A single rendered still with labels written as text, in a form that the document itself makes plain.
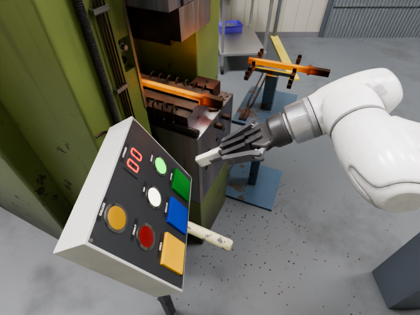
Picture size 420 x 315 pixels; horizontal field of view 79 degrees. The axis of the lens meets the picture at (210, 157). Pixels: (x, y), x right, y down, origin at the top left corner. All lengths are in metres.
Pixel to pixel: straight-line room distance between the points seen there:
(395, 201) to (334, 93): 0.22
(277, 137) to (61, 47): 0.54
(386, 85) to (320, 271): 1.40
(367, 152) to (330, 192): 1.74
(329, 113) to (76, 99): 0.62
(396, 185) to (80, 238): 0.48
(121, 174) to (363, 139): 0.45
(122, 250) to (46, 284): 1.42
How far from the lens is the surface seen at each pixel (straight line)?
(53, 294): 1.87
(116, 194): 0.54
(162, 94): 1.14
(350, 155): 0.47
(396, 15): 5.24
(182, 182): 0.74
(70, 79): 0.75
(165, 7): 0.80
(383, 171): 0.44
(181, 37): 0.86
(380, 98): 0.57
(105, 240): 0.50
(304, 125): 0.56
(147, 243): 0.57
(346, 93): 0.55
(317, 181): 2.21
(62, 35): 0.73
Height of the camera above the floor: 1.59
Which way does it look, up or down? 46 degrees down
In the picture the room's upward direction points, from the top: straight up
